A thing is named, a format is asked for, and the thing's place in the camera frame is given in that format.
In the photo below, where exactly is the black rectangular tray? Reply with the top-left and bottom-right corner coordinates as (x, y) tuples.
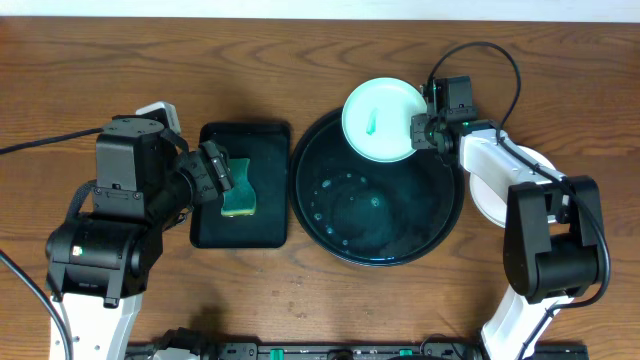
(190, 123), (290, 249)

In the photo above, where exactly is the mint plate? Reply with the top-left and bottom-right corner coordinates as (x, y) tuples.
(341, 77), (427, 163)

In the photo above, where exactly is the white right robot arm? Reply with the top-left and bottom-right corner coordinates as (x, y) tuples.
(410, 114), (611, 359)

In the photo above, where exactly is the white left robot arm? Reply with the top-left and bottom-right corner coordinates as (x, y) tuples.
(46, 137), (233, 359)

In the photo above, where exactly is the black round tray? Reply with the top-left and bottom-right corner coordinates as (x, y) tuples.
(288, 109), (465, 267)

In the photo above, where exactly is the white plate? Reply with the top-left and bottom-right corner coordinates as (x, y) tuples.
(468, 144), (559, 230)

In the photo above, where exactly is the green yellow sponge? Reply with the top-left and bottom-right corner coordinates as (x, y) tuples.
(220, 158), (257, 217)

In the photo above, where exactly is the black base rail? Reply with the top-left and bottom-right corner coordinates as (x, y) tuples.
(124, 329), (589, 360)

